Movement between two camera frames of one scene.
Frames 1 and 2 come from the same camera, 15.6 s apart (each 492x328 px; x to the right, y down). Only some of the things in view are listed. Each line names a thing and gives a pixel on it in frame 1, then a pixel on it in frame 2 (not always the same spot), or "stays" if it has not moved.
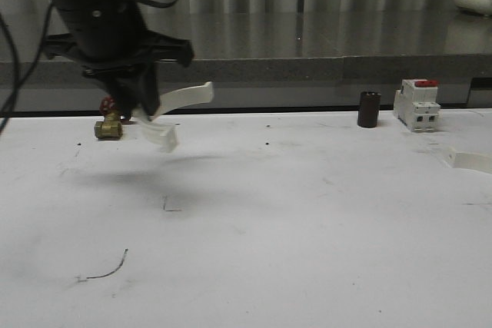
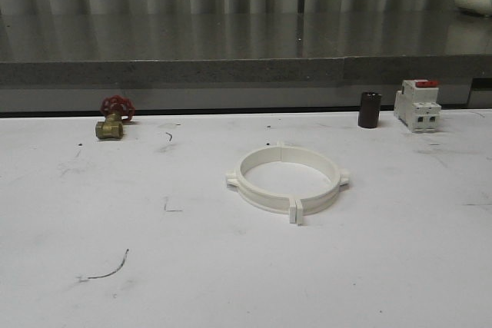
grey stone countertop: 293,47 stays
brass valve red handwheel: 111,127 stays
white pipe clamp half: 157,130 -> 267,202
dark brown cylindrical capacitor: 369,108 stays
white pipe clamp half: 480,162 -> 294,154
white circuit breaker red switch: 416,104 stays
